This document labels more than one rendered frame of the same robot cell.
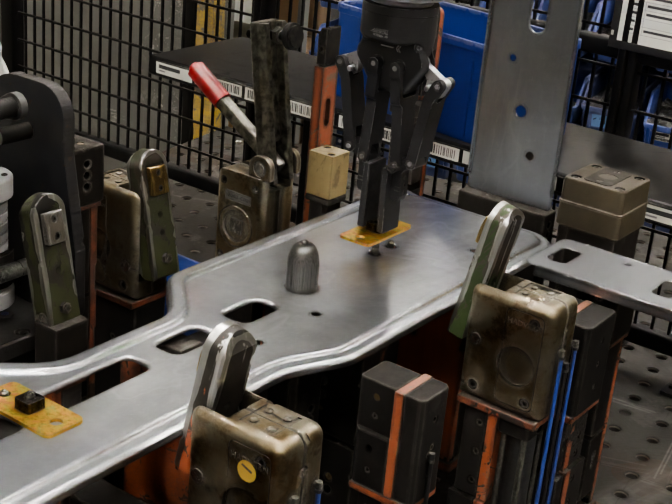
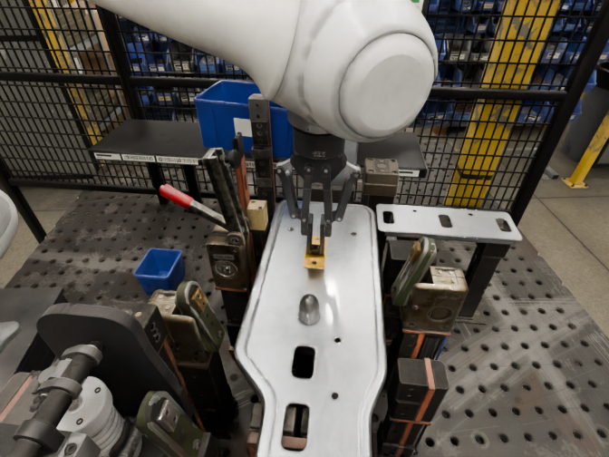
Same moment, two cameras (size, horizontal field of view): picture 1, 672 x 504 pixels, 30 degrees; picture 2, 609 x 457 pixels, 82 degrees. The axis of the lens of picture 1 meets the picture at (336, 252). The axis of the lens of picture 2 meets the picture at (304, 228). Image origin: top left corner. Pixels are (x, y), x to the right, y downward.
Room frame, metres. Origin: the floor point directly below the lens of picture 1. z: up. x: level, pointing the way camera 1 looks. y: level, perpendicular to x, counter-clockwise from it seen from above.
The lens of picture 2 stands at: (0.81, 0.20, 1.47)
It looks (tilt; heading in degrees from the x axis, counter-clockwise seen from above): 39 degrees down; 332
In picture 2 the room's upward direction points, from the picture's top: straight up
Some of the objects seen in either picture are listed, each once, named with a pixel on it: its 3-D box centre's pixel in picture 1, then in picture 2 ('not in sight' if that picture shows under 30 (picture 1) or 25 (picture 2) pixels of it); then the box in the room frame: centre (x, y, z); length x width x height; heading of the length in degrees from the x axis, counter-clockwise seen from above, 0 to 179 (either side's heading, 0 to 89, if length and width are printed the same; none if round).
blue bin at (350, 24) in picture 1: (451, 67); (262, 118); (1.68, -0.13, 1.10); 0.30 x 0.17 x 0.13; 46
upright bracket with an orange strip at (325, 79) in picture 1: (312, 232); (249, 240); (1.39, 0.03, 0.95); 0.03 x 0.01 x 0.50; 146
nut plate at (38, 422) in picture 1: (29, 404); not in sight; (0.84, 0.22, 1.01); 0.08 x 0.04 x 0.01; 55
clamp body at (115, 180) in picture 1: (121, 344); (196, 371); (1.19, 0.22, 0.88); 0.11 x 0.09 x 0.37; 56
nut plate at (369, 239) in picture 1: (376, 227); (315, 249); (1.22, -0.04, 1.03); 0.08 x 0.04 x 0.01; 146
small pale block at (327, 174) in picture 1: (316, 296); (263, 269); (1.36, 0.02, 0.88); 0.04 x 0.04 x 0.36; 56
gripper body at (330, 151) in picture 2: (396, 45); (318, 153); (1.22, -0.04, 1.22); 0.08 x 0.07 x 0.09; 56
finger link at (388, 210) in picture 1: (390, 197); (323, 235); (1.22, -0.05, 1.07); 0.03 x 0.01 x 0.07; 146
